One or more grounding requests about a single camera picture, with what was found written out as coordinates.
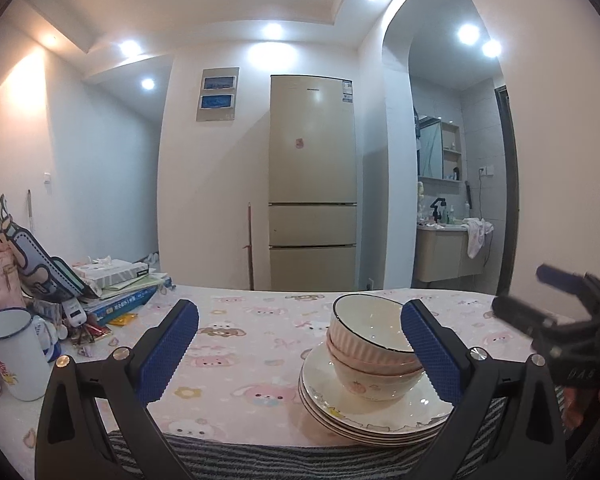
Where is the small white device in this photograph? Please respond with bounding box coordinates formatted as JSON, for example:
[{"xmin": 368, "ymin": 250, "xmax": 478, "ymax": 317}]
[{"xmin": 62, "ymin": 297, "xmax": 88, "ymax": 326}]

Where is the blue book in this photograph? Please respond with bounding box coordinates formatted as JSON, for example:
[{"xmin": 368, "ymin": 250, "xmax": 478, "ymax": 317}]
[{"xmin": 87, "ymin": 287, "xmax": 166, "ymax": 326}]

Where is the tissue box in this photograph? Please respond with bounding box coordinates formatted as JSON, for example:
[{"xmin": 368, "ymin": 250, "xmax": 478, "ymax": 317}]
[{"xmin": 72, "ymin": 259, "xmax": 149, "ymax": 286}]

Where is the bathroom vanity cabinet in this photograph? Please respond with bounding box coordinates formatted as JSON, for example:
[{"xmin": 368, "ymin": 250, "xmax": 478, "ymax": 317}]
[{"xmin": 412, "ymin": 225, "xmax": 486, "ymax": 283}]

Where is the pink printed tablecloth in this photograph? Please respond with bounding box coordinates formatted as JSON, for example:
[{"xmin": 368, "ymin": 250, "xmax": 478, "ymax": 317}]
[{"xmin": 0, "ymin": 284, "xmax": 581, "ymax": 448}]

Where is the white enamel mug blue rim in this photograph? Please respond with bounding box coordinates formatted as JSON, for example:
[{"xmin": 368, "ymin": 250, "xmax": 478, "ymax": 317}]
[{"xmin": 0, "ymin": 308, "xmax": 53, "ymax": 402}]

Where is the dark door frame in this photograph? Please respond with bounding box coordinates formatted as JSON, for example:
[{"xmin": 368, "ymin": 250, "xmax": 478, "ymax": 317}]
[{"xmin": 494, "ymin": 85, "xmax": 520, "ymax": 296}]

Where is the grey striped cloth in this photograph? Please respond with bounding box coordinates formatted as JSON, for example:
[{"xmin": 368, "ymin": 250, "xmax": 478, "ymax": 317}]
[{"xmin": 105, "ymin": 395, "xmax": 566, "ymax": 480}]

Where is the red-brown broom handle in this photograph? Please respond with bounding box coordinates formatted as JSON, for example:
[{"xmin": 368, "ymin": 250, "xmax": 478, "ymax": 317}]
[{"xmin": 242, "ymin": 202, "xmax": 256, "ymax": 291}]

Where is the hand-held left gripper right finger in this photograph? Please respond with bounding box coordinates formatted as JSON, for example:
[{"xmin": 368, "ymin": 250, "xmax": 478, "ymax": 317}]
[{"xmin": 401, "ymin": 298, "xmax": 567, "ymax": 480}]

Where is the bunch of keys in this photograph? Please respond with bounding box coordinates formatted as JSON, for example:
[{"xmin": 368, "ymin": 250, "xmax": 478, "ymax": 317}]
[{"xmin": 67, "ymin": 322, "xmax": 111, "ymax": 346}]

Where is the white mug blue print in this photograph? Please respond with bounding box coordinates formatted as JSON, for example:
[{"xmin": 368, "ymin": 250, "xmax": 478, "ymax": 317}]
[{"xmin": 32, "ymin": 316, "xmax": 61, "ymax": 361}]

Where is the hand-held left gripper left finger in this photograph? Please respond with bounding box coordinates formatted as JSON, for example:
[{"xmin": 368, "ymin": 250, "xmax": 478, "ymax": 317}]
[{"xmin": 34, "ymin": 298, "xmax": 201, "ymax": 480}]

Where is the pale green book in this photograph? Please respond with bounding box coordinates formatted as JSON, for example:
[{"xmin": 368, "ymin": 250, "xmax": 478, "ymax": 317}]
[{"xmin": 97, "ymin": 274, "xmax": 168, "ymax": 303}]

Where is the grey wall electrical panel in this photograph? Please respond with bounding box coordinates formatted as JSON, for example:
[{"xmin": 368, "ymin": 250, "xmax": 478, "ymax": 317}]
[{"xmin": 196, "ymin": 66, "xmax": 240, "ymax": 122}]

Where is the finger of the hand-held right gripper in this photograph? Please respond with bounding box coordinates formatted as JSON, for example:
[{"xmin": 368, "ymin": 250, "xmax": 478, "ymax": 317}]
[
  {"xmin": 536, "ymin": 263, "xmax": 600, "ymax": 311},
  {"xmin": 491, "ymin": 294, "xmax": 563, "ymax": 348}
]

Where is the blue cartoon cardboard cutout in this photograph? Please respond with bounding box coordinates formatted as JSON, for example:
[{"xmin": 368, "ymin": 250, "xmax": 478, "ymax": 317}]
[{"xmin": 0, "ymin": 194, "xmax": 101, "ymax": 303}]

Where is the person's right hand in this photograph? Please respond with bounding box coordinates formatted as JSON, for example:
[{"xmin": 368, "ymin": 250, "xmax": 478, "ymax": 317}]
[{"xmin": 564, "ymin": 385, "xmax": 600, "ymax": 431}]

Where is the bathroom mirror cabinet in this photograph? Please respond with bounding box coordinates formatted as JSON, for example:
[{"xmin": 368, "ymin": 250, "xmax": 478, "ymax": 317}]
[{"xmin": 416, "ymin": 115, "xmax": 463, "ymax": 181}]

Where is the beige refrigerator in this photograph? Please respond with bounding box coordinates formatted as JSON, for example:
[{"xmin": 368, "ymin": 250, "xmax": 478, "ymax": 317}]
[{"xmin": 268, "ymin": 74, "xmax": 357, "ymax": 292}]

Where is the white ribbed black-rimmed bowl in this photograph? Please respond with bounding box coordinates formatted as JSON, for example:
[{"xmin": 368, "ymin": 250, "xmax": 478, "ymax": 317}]
[{"xmin": 328, "ymin": 294, "xmax": 417, "ymax": 367}]

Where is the white towel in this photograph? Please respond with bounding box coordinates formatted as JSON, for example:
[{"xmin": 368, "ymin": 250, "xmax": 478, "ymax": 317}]
[{"xmin": 465, "ymin": 217, "xmax": 495, "ymax": 260}]

